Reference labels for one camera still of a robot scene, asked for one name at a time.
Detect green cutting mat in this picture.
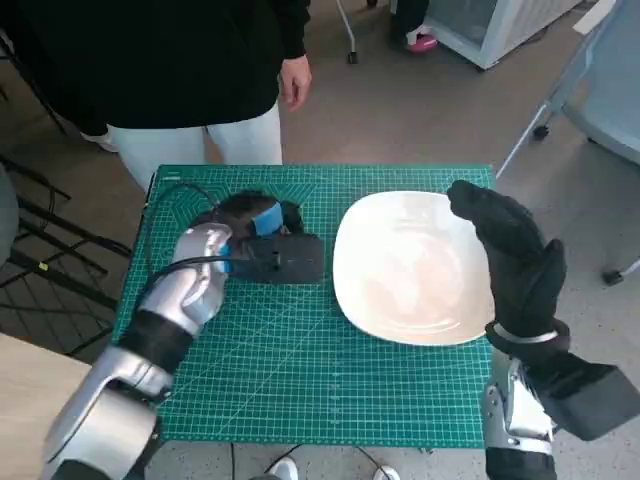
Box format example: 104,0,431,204
115,163,496,446

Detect white left robot foot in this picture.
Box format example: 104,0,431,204
268,457,300,480

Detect white rolling stand legs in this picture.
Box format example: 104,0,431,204
337,0,360,65

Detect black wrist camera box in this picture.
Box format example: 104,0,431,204
529,349,634,442
227,232,326,285

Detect person's left hand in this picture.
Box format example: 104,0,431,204
277,54,314,112

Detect black wire rack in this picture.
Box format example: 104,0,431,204
0,149,134,356

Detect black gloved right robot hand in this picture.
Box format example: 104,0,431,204
446,179,569,344

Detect light wooden desk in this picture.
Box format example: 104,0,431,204
0,332,94,480

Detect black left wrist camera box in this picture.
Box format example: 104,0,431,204
227,232,326,285

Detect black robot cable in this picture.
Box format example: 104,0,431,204
147,254,236,291
142,183,224,261

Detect grey chair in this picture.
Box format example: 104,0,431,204
0,164,21,266

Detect white mesh cabinet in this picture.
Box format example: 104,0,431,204
424,0,586,71

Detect white plate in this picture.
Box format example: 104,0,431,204
332,190,497,347

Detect blue-grey chair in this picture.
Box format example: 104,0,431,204
494,0,640,286

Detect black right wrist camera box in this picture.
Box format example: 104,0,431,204
529,349,634,442

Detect person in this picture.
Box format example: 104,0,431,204
0,0,314,194
389,0,440,54

